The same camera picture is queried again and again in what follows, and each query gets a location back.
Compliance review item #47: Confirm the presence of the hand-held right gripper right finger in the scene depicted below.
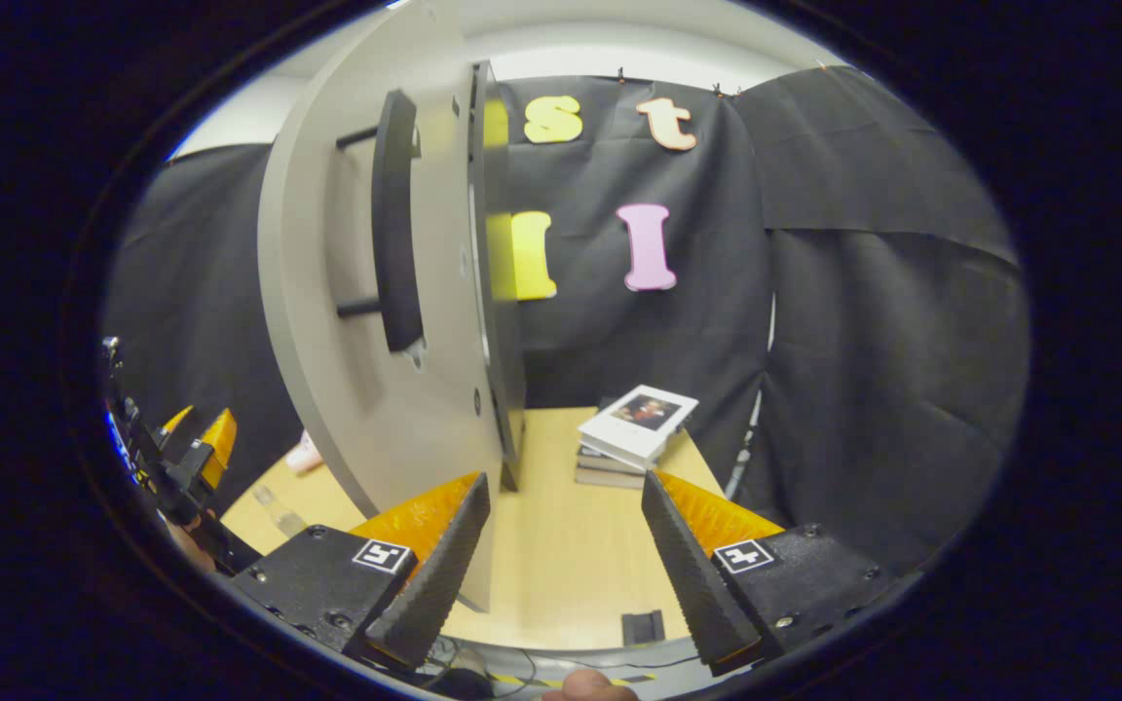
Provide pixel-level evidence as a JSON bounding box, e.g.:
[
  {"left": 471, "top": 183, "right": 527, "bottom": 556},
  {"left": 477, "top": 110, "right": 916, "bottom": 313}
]
[{"left": 641, "top": 469, "right": 899, "bottom": 679}]

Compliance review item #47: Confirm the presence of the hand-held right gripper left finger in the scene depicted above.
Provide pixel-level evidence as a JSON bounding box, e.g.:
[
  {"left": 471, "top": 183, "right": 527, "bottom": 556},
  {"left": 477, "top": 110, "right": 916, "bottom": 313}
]
[{"left": 228, "top": 472, "right": 492, "bottom": 673}]

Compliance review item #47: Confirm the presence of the grey cabinet door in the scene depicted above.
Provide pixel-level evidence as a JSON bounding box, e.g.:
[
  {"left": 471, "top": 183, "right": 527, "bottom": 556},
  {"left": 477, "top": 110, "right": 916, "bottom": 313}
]
[{"left": 257, "top": 0, "right": 513, "bottom": 614}]

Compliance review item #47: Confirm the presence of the black door handle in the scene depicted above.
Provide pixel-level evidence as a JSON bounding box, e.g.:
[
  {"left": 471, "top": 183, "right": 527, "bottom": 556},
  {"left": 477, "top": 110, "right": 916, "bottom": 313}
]
[{"left": 335, "top": 90, "right": 426, "bottom": 353}]

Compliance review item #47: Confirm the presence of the small black block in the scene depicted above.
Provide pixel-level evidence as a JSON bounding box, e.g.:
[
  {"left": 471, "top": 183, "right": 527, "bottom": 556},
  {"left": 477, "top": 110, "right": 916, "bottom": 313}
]
[{"left": 621, "top": 610, "right": 667, "bottom": 646}]

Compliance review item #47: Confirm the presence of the grey book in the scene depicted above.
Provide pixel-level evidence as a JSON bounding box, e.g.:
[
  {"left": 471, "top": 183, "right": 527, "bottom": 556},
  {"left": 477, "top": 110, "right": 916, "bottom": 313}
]
[
  {"left": 575, "top": 465, "right": 647, "bottom": 490},
  {"left": 577, "top": 444, "right": 661, "bottom": 478}
]

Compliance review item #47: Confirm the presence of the white portrait book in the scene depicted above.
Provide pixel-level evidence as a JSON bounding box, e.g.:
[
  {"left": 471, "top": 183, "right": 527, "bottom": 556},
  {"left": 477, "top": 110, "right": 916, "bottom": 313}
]
[{"left": 578, "top": 385, "right": 699, "bottom": 470}]

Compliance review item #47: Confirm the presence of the black backdrop cloth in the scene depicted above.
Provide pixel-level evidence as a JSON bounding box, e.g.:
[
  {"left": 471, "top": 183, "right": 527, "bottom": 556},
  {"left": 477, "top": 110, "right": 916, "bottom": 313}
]
[{"left": 103, "top": 63, "right": 1034, "bottom": 575}]

